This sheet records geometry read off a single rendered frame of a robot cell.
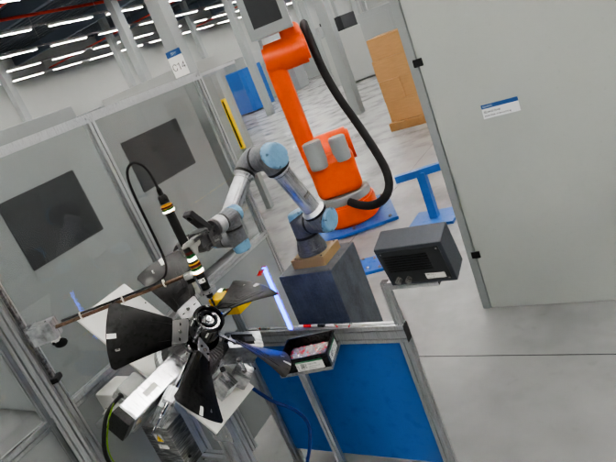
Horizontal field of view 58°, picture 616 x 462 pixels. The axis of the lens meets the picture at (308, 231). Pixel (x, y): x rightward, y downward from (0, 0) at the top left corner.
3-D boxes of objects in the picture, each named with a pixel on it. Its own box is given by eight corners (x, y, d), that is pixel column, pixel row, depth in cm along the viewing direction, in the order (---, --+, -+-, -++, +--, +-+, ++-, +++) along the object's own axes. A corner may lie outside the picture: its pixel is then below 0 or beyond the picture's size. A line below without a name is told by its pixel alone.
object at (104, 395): (100, 419, 241) (88, 399, 237) (126, 394, 253) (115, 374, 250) (125, 422, 231) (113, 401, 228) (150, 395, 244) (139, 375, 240)
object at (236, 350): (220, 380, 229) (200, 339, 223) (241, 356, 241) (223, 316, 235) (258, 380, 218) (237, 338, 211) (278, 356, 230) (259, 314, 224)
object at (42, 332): (33, 350, 208) (21, 332, 205) (39, 341, 214) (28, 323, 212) (58, 340, 208) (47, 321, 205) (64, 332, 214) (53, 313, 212)
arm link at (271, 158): (322, 220, 276) (255, 139, 247) (345, 218, 265) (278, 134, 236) (312, 238, 270) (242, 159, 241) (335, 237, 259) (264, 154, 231)
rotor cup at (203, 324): (203, 360, 204) (214, 341, 196) (172, 335, 206) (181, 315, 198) (225, 336, 215) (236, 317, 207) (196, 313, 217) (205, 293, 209)
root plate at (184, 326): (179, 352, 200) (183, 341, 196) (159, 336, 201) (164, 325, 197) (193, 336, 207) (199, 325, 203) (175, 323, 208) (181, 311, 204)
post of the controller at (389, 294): (394, 325, 222) (379, 283, 216) (397, 321, 225) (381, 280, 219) (401, 325, 221) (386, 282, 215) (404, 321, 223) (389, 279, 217)
